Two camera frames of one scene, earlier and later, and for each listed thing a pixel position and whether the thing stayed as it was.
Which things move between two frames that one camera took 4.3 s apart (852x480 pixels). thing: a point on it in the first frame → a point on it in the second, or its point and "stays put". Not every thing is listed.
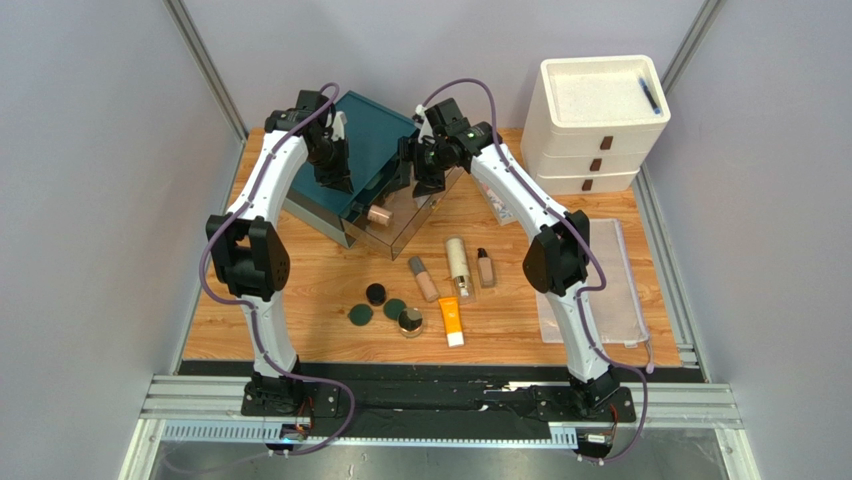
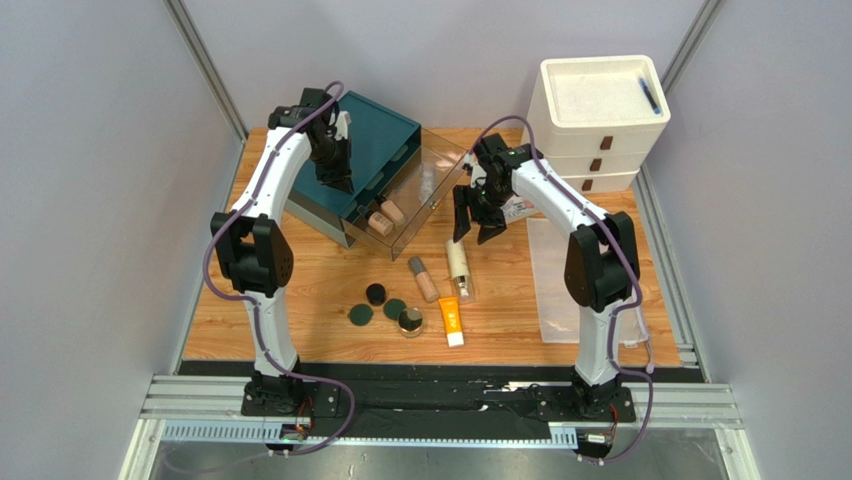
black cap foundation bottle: [486, 268] → [379, 223]
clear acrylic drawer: [386, 220] stays put
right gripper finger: [429, 182] → [492, 222]
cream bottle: [461, 271] stays put
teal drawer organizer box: [373, 136] stays put
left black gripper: [342, 178] stays put
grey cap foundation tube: [425, 282] stays put
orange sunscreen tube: [455, 337] stays put
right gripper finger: [406, 148] → [461, 218]
